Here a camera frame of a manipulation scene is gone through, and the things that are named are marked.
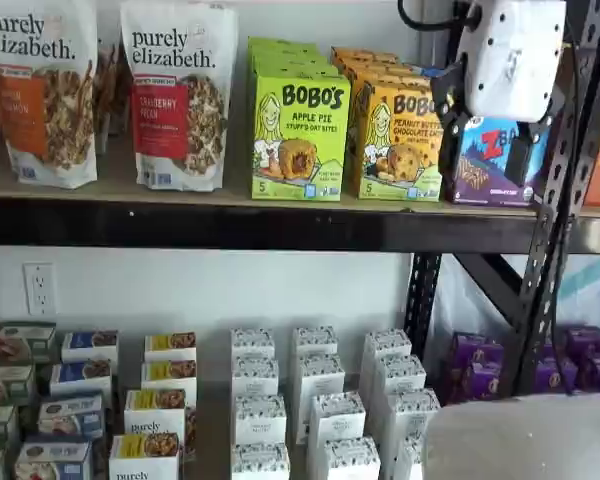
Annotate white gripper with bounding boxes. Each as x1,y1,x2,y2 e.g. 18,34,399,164
431,0,567,182

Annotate green Bobo's apple pie box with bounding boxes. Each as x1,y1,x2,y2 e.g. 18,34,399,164
247,37,319,55
250,63,334,81
249,74,352,202
249,51,329,68

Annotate blue purple Zbar box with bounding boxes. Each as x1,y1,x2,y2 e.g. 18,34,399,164
443,115,550,207

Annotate yellow Bobo's peanut butter box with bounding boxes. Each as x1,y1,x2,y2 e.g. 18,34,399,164
335,54,416,71
347,74,444,201
330,46,399,61
342,63,431,84

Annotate white patterned pantry box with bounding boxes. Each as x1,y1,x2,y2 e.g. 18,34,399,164
230,442,291,480
359,328,413,401
292,325,339,359
393,434,434,480
372,354,428,401
231,355,280,400
307,392,367,451
382,388,442,446
234,394,288,447
322,437,381,480
289,353,346,441
230,327,276,362

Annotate black metal shelf rack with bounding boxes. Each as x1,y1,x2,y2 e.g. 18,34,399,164
0,0,600,401

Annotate yellow label granola box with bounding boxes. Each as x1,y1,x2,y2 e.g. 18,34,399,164
108,432,184,480
143,331,198,362
123,388,199,441
139,358,198,394

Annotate blue label granola box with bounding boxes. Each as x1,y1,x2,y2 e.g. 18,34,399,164
13,439,94,480
37,394,105,441
61,329,120,364
49,358,114,396

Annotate translucent plastic sheet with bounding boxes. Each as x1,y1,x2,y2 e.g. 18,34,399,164
437,253,600,334

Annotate red label granola bag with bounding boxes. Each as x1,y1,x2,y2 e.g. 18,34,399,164
119,0,240,192

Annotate purely elizabeth small boxes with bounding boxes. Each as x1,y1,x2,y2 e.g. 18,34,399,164
0,319,446,480

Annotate orange label granola bag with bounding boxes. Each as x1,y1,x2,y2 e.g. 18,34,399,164
0,0,100,190

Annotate black plugged gripper cable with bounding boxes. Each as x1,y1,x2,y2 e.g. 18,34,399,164
397,0,484,32

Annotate white wall power outlet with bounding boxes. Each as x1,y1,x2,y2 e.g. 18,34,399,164
23,263,58,317

